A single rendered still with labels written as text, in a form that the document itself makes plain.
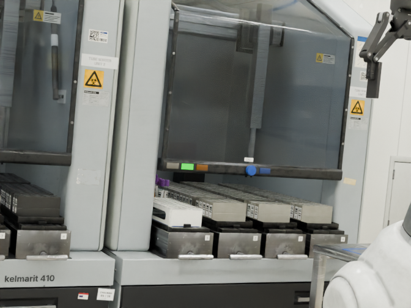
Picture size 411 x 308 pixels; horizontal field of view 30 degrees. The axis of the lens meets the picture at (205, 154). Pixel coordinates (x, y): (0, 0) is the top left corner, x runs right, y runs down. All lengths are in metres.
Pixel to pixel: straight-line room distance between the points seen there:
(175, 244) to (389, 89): 2.13
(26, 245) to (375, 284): 1.03
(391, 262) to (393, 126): 2.88
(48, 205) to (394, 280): 1.11
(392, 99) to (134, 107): 2.13
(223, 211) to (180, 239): 0.19
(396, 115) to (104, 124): 2.23
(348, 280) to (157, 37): 1.13
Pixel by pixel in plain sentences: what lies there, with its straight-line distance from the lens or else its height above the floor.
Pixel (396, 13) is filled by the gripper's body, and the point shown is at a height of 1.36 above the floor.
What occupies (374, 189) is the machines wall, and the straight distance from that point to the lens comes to 3.96.
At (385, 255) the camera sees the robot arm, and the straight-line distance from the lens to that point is 1.14.
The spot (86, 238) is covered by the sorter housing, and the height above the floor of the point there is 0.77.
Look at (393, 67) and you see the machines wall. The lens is 3.98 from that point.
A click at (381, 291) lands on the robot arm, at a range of 1.14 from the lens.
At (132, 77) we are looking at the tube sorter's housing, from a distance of 2.07.
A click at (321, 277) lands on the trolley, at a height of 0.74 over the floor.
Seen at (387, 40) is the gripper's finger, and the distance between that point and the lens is 1.53.
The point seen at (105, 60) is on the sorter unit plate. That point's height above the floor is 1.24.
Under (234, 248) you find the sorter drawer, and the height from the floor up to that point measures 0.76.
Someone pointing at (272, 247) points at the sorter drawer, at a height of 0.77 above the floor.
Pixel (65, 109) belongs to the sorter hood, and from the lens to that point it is 2.00.
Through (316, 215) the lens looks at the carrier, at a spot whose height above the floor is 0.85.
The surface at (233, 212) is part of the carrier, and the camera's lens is 2.22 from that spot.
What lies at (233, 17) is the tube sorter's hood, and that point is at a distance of 2.21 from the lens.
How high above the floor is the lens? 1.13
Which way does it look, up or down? 3 degrees down
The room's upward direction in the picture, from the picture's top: 5 degrees clockwise
